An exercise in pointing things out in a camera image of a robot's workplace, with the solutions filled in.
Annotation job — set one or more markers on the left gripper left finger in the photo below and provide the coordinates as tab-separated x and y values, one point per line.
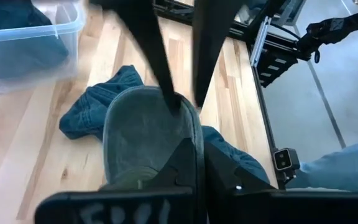
120	207

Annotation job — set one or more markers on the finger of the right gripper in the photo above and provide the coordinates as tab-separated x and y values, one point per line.
210	46
154	46

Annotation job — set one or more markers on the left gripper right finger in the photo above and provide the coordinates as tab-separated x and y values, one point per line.
275	207

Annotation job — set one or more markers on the grey-green washed cap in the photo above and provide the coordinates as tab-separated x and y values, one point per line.
141	133

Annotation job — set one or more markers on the dark denim cap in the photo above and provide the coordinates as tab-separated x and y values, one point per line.
98	109

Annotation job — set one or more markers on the dark navy cap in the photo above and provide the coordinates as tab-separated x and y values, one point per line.
17	56

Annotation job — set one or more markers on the person's leg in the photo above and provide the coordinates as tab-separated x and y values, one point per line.
337	168

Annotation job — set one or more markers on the clear plastic bin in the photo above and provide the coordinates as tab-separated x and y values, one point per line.
73	46

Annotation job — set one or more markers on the small black depth camera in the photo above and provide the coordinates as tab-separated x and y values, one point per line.
283	159

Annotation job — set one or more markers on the silver mounting bracket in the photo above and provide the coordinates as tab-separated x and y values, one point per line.
259	43

